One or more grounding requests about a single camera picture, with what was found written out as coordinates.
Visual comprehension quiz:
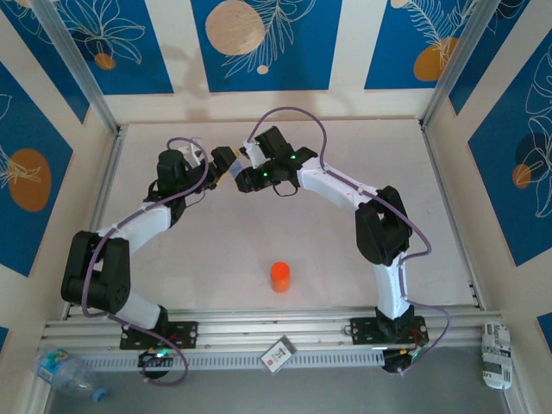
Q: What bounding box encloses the orange pill bottle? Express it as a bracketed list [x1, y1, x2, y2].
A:
[270, 261, 292, 294]

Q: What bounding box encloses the aluminium side rail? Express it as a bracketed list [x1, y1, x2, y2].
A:
[420, 122, 486, 311]
[64, 125, 127, 320]

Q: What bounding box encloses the aluminium frame post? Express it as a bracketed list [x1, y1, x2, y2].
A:
[32, 0, 122, 135]
[420, 0, 506, 129]

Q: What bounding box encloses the clear plastic water bottle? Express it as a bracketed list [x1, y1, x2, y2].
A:
[34, 348, 108, 405]

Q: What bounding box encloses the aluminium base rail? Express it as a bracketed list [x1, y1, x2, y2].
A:
[41, 304, 504, 359]

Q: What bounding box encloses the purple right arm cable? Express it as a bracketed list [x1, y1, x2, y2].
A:
[248, 106, 452, 376]

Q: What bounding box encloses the white and red card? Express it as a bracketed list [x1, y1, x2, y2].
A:
[260, 335, 298, 374]

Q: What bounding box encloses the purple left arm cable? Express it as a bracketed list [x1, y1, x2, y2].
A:
[80, 136, 210, 386]

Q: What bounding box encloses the blue translucent pill organizer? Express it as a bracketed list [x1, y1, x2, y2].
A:
[226, 149, 243, 179]

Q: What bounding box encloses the grey slotted cable duct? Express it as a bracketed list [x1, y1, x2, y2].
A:
[72, 348, 387, 373]

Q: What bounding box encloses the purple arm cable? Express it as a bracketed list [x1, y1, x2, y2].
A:
[80, 136, 210, 386]
[248, 106, 452, 376]

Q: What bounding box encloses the newspaper wrapped package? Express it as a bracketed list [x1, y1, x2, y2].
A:
[480, 321, 514, 392]

